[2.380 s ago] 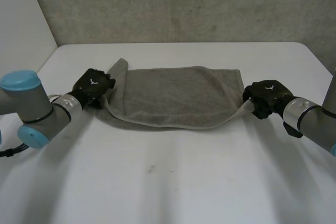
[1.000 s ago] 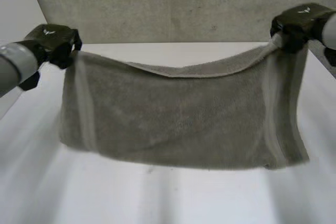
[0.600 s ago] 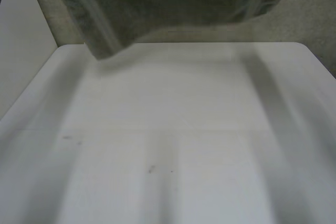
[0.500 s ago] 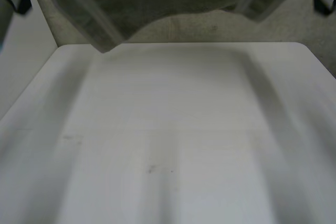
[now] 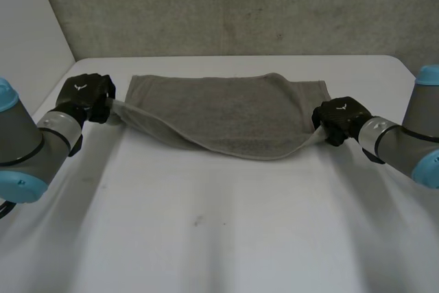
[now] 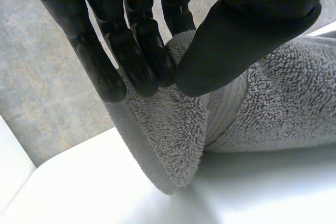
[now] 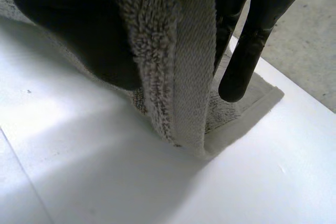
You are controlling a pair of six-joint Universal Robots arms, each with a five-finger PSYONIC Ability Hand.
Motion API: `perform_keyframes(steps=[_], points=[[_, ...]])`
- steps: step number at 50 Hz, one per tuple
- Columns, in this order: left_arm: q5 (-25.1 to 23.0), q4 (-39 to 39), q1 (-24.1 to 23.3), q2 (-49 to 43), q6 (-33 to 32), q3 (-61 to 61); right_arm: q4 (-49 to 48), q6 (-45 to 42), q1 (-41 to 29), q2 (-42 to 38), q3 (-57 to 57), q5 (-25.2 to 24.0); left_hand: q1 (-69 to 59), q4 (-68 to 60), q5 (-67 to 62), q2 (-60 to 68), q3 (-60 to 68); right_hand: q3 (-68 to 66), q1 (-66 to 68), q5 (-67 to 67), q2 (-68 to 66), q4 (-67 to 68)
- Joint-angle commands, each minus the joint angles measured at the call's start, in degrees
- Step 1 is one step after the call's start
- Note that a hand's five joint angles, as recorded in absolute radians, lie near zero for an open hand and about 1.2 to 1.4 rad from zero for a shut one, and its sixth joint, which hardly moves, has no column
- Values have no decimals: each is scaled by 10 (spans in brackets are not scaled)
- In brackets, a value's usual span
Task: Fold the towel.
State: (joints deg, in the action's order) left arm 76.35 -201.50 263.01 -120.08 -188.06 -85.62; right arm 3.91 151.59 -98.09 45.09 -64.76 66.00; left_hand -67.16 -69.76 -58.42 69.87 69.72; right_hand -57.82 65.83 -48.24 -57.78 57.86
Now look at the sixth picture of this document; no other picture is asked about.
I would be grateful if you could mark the grey towel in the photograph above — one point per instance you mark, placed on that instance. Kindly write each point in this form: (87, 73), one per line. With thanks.
(275, 103)

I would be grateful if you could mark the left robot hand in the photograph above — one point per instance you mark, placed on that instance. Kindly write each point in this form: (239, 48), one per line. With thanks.
(236, 37)

